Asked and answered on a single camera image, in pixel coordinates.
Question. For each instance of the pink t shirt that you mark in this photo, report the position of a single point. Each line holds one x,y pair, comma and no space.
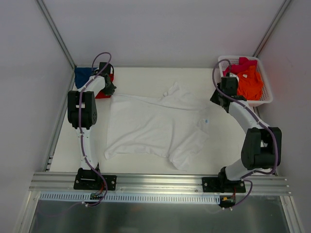
243,65

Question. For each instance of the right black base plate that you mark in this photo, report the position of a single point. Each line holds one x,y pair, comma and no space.
219,185

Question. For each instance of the white t shirt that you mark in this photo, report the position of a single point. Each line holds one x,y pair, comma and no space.
174,126

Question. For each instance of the aluminium mounting rail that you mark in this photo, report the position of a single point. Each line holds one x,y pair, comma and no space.
161,184

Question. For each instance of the white slotted cable duct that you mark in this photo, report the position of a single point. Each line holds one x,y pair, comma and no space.
131,198

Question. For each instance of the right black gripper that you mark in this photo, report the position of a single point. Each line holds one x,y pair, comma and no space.
216,98

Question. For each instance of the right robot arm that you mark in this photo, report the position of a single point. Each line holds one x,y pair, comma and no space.
261,150

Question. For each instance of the right aluminium frame post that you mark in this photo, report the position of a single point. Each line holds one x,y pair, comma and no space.
284,7

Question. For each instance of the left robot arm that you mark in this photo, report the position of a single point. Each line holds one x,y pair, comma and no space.
91,83

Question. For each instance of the aluminium frame post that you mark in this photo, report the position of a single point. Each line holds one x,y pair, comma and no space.
53,27
284,7

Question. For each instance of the white plastic basket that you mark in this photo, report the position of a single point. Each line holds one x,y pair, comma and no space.
267,96

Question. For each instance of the orange t shirt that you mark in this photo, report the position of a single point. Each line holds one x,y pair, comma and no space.
250,84

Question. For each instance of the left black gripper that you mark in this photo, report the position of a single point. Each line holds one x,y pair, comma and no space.
110,90

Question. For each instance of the folded red t shirt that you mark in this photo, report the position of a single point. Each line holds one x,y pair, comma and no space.
103,94

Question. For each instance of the left aluminium frame post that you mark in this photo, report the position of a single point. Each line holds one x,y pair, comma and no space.
53,27

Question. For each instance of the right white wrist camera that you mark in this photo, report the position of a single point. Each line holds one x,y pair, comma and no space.
233,75

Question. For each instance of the folded blue t shirt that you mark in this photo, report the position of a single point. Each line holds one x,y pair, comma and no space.
82,76

